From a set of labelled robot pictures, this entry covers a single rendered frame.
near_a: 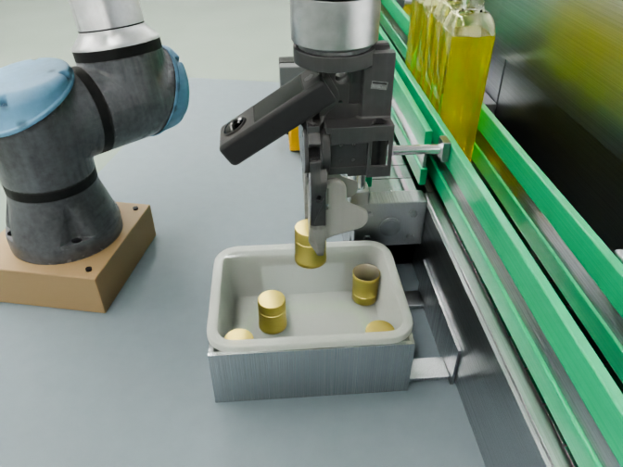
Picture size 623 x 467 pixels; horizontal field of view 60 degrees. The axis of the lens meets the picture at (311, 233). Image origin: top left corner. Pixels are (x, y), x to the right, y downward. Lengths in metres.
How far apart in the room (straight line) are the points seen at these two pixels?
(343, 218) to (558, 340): 0.22
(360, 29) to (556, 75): 0.41
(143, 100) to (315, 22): 0.37
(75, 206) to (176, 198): 0.27
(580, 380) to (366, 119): 0.27
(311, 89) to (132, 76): 0.34
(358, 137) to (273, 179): 0.54
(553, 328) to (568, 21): 0.44
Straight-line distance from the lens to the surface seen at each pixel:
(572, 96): 0.77
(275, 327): 0.67
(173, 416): 0.64
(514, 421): 0.52
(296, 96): 0.48
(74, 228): 0.78
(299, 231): 0.57
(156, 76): 0.78
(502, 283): 0.56
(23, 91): 0.71
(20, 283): 0.81
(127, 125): 0.76
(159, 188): 1.03
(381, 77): 0.49
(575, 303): 0.59
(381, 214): 0.71
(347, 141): 0.49
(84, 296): 0.77
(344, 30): 0.45
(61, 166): 0.74
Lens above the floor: 1.26
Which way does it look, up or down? 36 degrees down
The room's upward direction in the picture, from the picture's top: straight up
